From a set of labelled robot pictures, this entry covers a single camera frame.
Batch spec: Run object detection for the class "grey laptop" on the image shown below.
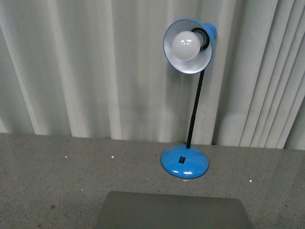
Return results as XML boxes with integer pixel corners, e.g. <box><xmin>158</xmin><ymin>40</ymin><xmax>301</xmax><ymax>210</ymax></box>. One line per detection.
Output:
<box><xmin>97</xmin><ymin>191</ymin><xmax>252</xmax><ymax>229</ymax></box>

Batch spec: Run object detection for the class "blue desk lamp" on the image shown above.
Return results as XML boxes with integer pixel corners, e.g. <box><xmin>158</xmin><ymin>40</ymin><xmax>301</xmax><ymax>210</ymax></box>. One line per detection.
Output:
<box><xmin>161</xmin><ymin>19</ymin><xmax>217</xmax><ymax>179</ymax></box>

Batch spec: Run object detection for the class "white curtain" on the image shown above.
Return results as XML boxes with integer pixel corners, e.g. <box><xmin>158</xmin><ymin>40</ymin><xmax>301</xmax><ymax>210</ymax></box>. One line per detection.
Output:
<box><xmin>0</xmin><ymin>0</ymin><xmax>305</xmax><ymax>150</ymax></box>

